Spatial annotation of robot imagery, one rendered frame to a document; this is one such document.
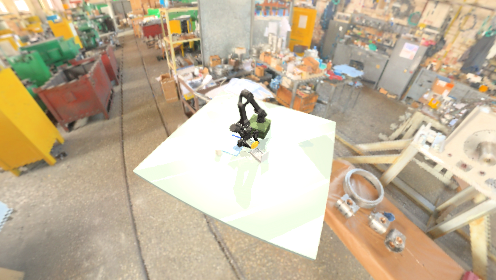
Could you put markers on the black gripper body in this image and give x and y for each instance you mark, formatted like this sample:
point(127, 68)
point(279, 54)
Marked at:
point(239, 142)

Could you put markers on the white dish rack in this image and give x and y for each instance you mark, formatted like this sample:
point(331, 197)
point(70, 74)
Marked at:
point(259, 155)

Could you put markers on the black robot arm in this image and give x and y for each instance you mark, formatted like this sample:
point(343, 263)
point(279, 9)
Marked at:
point(244, 121)

